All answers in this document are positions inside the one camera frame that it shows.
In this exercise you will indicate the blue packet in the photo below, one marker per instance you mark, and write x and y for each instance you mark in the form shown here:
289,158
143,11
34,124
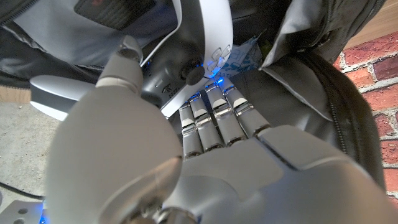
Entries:
245,57

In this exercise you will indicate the black backpack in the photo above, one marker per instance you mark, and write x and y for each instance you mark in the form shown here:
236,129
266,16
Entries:
295,93

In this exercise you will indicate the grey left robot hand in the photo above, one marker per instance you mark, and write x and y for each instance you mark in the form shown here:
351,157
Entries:
233,174

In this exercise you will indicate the brick wall print backdrop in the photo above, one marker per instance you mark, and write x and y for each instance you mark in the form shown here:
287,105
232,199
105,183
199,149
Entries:
382,62

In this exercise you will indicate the white game controller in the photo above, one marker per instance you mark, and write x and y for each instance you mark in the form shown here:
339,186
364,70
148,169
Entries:
216,28

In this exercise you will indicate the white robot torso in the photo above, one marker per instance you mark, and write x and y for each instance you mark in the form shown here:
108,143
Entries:
18,213

